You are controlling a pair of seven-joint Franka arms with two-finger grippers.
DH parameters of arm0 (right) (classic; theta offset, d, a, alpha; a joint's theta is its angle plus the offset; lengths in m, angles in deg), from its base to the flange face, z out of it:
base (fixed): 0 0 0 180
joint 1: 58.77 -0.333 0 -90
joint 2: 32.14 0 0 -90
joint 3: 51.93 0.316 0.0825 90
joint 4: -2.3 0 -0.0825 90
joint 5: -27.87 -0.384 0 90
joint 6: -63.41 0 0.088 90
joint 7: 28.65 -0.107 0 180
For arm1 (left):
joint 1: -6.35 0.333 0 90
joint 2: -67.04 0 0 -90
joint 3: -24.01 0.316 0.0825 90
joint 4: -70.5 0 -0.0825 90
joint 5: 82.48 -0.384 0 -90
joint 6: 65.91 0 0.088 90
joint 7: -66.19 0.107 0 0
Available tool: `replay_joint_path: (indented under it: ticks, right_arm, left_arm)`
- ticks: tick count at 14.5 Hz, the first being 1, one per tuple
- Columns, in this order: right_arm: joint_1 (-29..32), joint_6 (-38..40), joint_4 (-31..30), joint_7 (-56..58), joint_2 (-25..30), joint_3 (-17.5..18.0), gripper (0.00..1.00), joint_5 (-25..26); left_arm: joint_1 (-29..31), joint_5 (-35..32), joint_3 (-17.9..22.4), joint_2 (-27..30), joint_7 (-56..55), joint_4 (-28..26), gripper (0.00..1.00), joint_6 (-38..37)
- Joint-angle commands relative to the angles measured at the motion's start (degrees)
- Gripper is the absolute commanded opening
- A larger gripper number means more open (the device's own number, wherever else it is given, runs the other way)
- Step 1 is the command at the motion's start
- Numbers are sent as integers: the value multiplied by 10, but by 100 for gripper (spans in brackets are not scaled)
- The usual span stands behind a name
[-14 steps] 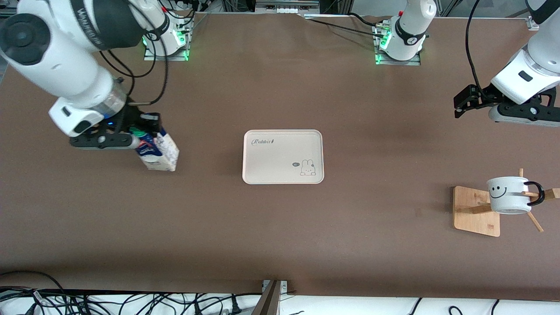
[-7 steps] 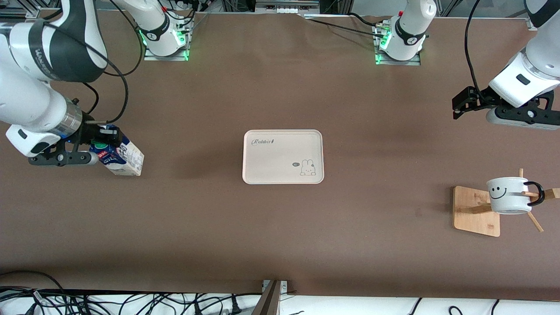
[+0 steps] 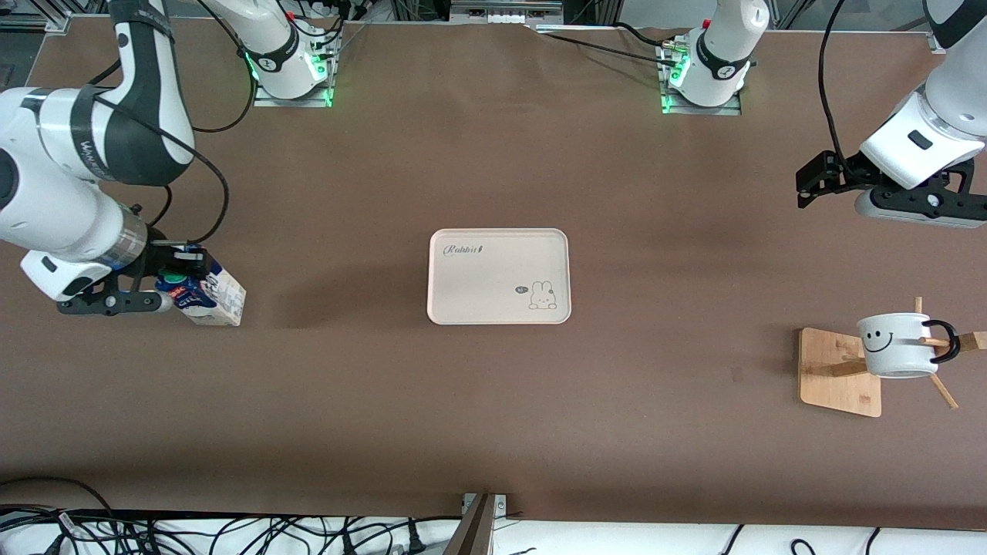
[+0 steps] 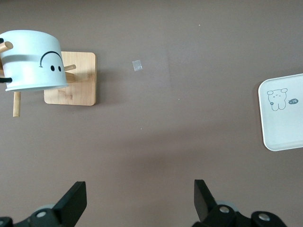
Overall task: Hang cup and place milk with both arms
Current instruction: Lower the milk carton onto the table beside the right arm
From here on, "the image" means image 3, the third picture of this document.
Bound beige rabbit print tray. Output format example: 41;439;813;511
426;227;572;325

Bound wooden cup hanging rack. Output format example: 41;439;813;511
799;297;987;419

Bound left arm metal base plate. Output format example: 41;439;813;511
655;39;743;116

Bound blue white milk carton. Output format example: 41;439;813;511
154;258;248;328

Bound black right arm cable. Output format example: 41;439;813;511
85;0;260;246

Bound grey equipment box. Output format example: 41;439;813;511
450;0;565;24

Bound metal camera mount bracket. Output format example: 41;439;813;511
461;492;508;555

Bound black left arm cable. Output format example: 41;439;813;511
817;0;855;169

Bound tangled black floor cables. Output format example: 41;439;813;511
0;476;463;555

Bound brown table cover sheet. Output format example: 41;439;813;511
0;15;987;533

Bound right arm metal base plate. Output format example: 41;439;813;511
253;31;341;109

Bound black base power cable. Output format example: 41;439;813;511
532;22;689;69

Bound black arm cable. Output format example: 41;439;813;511
817;0;855;169
85;0;260;246

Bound white smiley mug black handle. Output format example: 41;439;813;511
856;312;963;380

